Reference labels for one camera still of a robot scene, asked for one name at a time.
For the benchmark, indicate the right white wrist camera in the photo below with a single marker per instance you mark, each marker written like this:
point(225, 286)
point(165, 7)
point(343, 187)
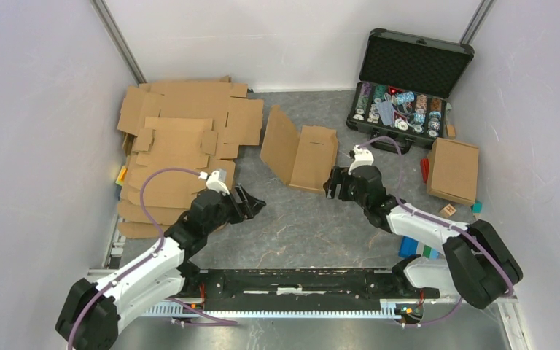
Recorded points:
point(362, 156)

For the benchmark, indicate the wooden letter block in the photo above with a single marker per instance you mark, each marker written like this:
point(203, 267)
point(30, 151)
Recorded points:
point(447, 211)

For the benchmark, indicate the black poker chip case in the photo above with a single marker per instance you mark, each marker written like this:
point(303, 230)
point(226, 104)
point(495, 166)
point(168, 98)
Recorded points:
point(404, 83)

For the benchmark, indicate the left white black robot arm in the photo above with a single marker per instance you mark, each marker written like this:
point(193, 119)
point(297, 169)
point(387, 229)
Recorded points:
point(96, 312)

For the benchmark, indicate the teal cube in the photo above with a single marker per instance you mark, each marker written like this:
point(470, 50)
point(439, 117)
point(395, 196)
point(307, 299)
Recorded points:
point(477, 207)

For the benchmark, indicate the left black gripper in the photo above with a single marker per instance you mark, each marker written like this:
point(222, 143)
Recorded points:
point(251, 208)

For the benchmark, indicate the blue block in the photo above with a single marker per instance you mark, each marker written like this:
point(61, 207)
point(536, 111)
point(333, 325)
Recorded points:
point(409, 247)

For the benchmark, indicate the stack of flat cardboard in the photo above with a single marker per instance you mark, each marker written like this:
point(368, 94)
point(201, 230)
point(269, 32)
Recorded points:
point(172, 126)

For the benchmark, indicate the cardboard box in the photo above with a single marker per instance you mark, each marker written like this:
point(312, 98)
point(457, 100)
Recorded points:
point(453, 171)
point(301, 158)

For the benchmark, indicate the orange yellow block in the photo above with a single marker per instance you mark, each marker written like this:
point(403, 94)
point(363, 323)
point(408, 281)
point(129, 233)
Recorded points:
point(120, 178)

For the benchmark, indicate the red object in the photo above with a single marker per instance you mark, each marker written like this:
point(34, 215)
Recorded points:
point(424, 166)

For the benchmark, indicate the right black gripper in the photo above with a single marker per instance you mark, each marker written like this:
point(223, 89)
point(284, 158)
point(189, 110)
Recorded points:
point(340, 175)

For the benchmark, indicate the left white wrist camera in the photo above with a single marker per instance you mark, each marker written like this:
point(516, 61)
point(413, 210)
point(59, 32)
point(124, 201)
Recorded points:
point(216, 181)

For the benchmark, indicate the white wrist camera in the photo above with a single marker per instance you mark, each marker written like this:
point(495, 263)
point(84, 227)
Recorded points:
point(362, 156)
point(216, 181)

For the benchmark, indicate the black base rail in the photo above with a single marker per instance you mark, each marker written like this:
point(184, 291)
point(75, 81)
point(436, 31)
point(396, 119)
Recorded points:
point(310, 289)

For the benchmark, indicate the folded cardboard box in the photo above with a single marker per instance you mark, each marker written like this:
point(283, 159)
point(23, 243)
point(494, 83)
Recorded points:
point(453, 171)

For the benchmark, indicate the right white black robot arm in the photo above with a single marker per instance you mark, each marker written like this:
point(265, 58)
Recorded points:
point(481, 267)

